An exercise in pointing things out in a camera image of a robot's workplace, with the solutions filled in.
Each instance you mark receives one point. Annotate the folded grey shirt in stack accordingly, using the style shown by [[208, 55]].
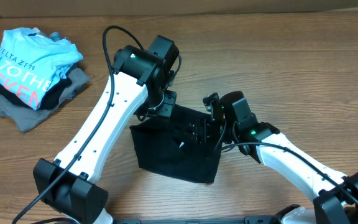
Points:
[[27, 118]]

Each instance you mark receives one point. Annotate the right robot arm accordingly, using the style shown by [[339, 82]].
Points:
[[233, 125]]

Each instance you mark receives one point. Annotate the light blue printed t-shirt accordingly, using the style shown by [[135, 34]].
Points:
[[31, 64]]

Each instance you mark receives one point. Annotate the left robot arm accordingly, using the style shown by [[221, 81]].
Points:
[[139, 85]]

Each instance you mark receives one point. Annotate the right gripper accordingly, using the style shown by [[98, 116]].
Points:
[[201, 127]]

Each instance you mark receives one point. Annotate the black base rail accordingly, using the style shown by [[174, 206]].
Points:
[[191, 221]]

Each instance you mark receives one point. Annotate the folded black shirt in stack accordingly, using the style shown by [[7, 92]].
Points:
[[53, 96]]

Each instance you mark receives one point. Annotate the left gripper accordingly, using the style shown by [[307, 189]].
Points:
[[166, 109]]

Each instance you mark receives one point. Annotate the black t-shirt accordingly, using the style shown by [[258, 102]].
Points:
[[161, 147]]

